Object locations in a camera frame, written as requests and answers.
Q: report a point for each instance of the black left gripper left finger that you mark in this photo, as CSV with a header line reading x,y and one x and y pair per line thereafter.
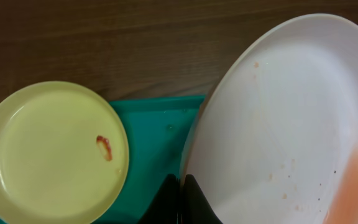
x,y
164,207

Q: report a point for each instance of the teal plastic tray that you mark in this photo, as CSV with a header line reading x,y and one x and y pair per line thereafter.
x,y
156,131

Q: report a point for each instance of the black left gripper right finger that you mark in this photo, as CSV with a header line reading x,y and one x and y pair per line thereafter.
x,y
195,207

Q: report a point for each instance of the white plate with orange smear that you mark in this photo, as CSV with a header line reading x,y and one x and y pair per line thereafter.
x,y
274,139

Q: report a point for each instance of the yellow plate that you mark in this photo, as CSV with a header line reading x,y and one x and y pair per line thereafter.
x,y
64,154

